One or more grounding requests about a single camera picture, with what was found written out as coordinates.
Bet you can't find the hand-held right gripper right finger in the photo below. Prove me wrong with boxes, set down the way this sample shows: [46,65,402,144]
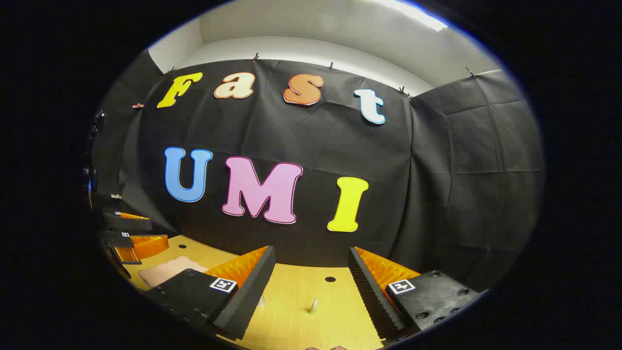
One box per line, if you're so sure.
[348,246,489,342]

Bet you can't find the black backdrop cloth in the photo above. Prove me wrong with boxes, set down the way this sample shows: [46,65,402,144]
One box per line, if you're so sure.
[90,49,545,292]

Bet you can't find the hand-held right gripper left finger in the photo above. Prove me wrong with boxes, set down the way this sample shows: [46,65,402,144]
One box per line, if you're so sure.
[144,245,276,341]

